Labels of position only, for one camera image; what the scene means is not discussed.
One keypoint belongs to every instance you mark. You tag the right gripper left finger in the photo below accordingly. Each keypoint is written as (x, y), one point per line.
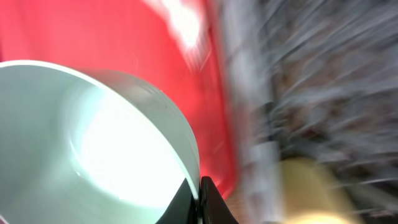
(182, 208)

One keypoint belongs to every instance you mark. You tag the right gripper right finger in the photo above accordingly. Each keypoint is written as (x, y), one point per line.
(212, 206)

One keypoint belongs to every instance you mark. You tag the yellow plastic cup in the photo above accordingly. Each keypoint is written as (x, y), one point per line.
(309, 197)

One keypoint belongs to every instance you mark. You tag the mint green bowl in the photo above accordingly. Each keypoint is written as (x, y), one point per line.
(90, 146)

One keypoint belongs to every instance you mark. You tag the grey dishwasher rack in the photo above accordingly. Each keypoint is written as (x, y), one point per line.
(314, 80)

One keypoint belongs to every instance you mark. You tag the red serving tray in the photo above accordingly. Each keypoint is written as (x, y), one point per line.
(174, 47)

